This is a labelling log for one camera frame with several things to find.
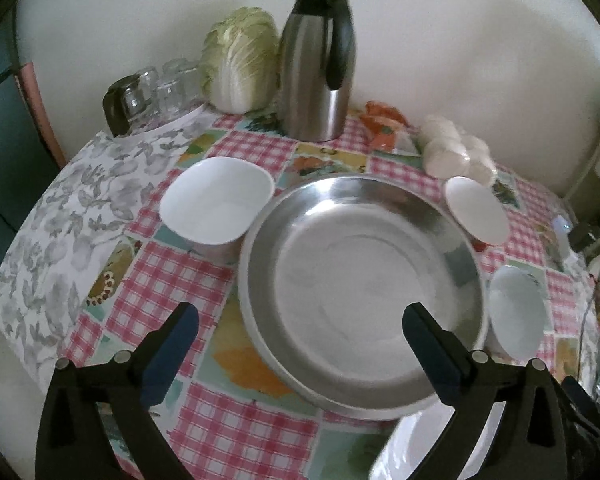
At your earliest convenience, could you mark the stainless steel thermos jug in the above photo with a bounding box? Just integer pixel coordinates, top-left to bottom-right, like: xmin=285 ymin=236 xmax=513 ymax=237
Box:
xmin=277 ymin=0 xmax=357 ymax=142

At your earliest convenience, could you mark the large stainless steel plate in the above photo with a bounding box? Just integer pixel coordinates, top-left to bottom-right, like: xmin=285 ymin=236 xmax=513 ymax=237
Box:
xmin=237 ymin=174 xmax=488 ymax=421

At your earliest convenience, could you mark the pack of white paper rolls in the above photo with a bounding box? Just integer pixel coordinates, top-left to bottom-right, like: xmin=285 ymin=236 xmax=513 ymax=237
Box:
xmin=419 ymin=114 xmax=498 ymax=183

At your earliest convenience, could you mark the grey metal pole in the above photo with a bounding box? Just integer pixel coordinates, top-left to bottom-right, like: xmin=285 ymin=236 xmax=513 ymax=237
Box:
xmin=564 ymin=90 xmax=600 ymax=201

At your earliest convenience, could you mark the white square bowl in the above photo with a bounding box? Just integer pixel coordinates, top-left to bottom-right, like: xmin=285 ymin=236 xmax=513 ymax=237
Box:
xmin=159 ymin=156 xmax=276 ymax=258

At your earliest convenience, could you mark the plain white round bowl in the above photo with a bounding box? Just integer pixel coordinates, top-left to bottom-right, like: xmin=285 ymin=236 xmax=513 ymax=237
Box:
xmin=487 ymin=265 xmax=551 ymax=361

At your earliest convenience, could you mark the small white device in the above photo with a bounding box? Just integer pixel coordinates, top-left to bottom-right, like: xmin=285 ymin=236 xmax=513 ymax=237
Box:
xmin=552 ymin=215 xmax=574 ymax=271

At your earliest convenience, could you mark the orange snack packet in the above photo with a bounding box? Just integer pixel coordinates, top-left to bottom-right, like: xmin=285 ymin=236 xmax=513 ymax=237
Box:
xmin=358 ymin=101 xmax=418 ymax=153

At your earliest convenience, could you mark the white square plate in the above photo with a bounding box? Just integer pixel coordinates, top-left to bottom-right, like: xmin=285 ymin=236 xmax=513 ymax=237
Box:
xmin=372 ymin=402 xmax=486 ymax=480

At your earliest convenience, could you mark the pink curved chair back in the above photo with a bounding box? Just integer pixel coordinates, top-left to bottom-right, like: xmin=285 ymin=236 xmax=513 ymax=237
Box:
xmin=12 ymin=60 xmax=67 ymax=171

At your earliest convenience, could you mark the red-rimmed white bowl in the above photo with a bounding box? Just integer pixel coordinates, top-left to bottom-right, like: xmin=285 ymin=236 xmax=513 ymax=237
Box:
xmin=442 ymin=176 xmax=510 ymax=247

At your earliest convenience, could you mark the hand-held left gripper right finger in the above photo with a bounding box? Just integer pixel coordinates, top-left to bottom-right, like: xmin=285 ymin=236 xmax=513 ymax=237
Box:
xmin=401 ymin=301 xmax=568 ymax=480

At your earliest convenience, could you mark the grey floral cloth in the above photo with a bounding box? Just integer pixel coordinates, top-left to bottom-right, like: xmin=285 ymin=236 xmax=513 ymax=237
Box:
xmin=0 ymin=110 xmax=216 ymax=386

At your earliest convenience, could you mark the thin dark cable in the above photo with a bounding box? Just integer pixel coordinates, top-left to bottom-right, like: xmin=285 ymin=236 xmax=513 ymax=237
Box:
xmin=579 ymin=255 xmax=600 ymax=376

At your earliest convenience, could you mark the black power adapter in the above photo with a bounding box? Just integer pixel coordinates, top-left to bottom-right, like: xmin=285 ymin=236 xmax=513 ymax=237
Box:
xmin=570 ymin=222 xmax=600 ymax=253

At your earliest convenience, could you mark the clear drinking glass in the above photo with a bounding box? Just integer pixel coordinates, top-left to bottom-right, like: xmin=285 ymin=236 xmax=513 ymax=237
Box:
xmin=122 ymin=67 xmax=160 ymax=123
xmin=155 ymin=80 xmax=191 ymax=118
xmin=161 ymin=57 xmax=203 ymax=96

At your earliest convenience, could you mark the napa cabbage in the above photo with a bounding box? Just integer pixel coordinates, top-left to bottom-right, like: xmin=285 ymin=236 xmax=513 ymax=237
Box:
xmin=201 ymin=6 xmax=281 ymax=113

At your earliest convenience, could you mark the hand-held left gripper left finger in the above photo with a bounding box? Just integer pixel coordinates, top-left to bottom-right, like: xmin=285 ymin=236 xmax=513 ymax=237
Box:
xmin=36 ymin=301 xmax=201 ymax=480

